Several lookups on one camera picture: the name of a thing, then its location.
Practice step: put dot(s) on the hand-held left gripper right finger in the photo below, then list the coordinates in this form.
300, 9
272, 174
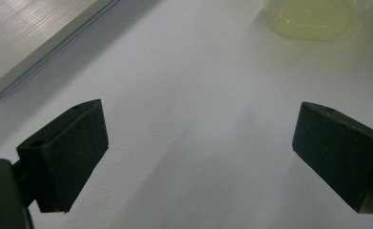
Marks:
340, 152

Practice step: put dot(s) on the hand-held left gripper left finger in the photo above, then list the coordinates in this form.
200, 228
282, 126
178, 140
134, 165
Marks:
66, 159

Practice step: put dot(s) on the green translucent bowl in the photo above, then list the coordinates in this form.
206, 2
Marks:
311, 19

